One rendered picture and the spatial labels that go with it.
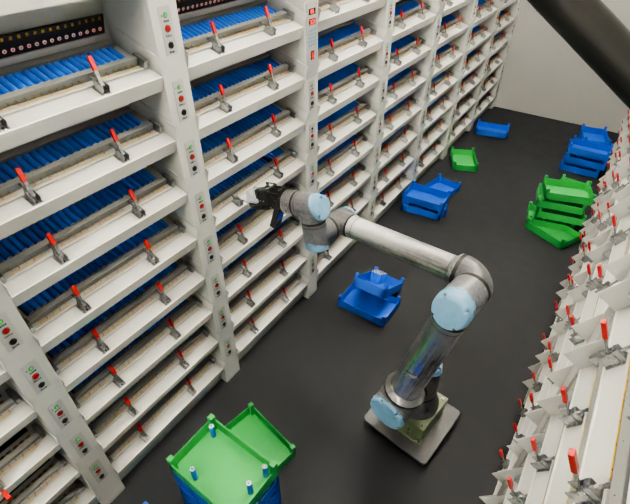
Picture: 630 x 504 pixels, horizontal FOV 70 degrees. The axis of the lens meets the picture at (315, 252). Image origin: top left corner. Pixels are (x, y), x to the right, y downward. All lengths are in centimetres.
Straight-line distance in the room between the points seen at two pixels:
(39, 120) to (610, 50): 115
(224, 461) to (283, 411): 61
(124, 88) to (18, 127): 29
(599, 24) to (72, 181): 124
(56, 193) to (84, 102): 24
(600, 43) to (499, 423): 213
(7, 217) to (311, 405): 151
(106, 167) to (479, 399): 189
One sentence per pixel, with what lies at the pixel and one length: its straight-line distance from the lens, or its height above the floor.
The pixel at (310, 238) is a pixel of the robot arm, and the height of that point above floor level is 93.
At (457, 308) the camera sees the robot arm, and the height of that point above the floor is 100.
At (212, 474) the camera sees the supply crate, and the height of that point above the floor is 40.
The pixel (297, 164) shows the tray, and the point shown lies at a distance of 212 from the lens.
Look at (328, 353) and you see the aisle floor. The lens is 243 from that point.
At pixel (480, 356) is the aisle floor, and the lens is 256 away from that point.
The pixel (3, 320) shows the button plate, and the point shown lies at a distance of 141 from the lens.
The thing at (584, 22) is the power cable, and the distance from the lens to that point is 32.
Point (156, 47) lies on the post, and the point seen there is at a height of 156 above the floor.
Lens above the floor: 191
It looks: 39 degrees down
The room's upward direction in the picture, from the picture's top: straight up
